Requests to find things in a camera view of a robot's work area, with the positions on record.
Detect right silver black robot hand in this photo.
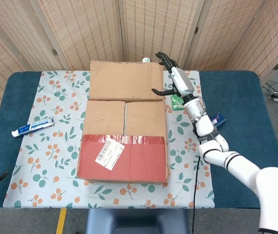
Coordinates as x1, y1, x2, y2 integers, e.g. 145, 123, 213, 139
151, 52, 196, 98

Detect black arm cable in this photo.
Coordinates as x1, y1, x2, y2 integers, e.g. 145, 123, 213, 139
191, 156, 202, 234

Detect blue white toothpaste tube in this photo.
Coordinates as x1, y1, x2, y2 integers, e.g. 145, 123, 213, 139
11, 117, 55, 137

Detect green sachet packet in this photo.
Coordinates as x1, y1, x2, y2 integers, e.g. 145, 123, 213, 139
170, 94, 186, 111

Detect dark blue small carton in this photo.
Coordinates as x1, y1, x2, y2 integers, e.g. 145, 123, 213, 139
209, 112, 227, 128

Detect red-topped cardboard box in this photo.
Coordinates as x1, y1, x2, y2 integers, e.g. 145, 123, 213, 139
76, 60, 171, 184

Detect bamboo folding screen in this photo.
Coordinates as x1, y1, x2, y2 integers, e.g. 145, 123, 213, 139
0, 0, 278, 120

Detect floral print tablecloth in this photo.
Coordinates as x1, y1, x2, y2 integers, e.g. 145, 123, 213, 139
2, 70, 215, 210

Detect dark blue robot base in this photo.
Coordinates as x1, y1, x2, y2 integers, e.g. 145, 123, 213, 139
85, 209, 190, 234

